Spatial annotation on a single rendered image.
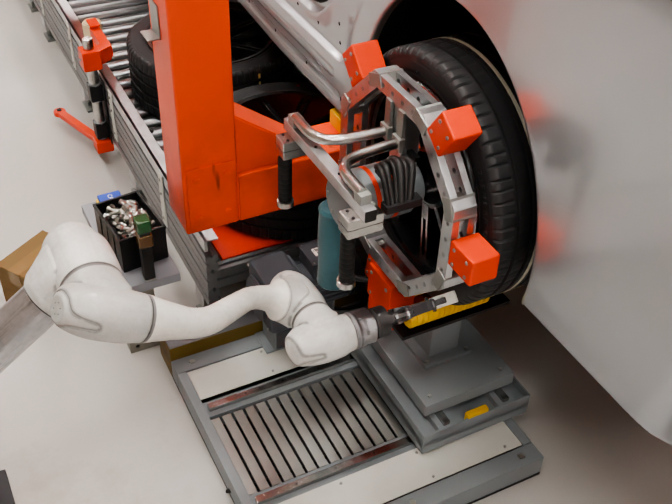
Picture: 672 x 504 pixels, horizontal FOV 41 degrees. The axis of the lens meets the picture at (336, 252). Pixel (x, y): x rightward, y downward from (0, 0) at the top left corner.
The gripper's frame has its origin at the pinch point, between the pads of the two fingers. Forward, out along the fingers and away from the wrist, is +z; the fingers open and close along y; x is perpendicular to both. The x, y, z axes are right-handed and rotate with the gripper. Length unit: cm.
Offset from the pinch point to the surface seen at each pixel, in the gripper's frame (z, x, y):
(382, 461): -13, -40, -41
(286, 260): -18, 23, -55
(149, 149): -35, 75, -110
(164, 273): -53, 29, -55
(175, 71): -43, 74, -17
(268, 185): -19, 44, -46
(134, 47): -23, 121, -140
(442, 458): 3, -44, -35
